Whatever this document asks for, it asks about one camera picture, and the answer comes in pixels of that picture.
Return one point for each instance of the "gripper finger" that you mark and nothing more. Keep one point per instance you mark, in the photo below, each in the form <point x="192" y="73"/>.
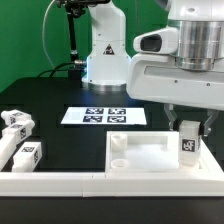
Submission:
<point x="172" y="116"/>
<point x="212" y="116"/>

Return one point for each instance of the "white U-shaped fence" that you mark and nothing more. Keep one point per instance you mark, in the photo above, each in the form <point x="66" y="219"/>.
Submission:
<point x="112" y="184"/>

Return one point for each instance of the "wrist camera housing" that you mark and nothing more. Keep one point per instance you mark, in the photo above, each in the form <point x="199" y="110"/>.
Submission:
<point x="162" y="41"/>

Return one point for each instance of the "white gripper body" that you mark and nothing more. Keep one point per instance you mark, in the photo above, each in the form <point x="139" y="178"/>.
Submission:
<point x="154" y="77"/>

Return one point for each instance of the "white square tabletop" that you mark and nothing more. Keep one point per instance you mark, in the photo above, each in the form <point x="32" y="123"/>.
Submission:
<point x="154" y="151"/>

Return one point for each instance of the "white marker sheet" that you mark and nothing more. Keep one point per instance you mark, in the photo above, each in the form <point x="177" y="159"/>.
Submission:
<point x="104" y="116"/>

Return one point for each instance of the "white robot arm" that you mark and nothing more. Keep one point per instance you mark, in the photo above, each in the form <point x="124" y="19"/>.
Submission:
<point x="180" y="64"/>

